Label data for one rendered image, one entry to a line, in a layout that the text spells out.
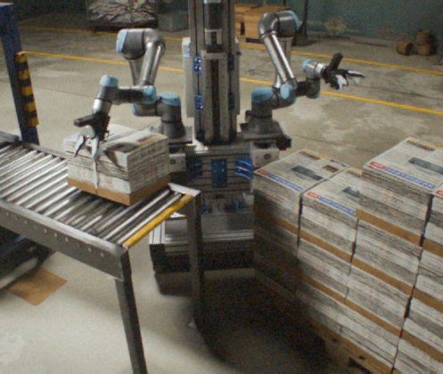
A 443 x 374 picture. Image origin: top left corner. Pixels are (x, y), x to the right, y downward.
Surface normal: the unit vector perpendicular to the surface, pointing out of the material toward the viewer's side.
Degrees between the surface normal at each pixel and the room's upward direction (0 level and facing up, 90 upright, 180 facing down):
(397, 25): 90
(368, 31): 90
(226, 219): 0
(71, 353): 0
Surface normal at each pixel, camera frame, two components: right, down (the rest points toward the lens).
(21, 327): -0.03, -0.88
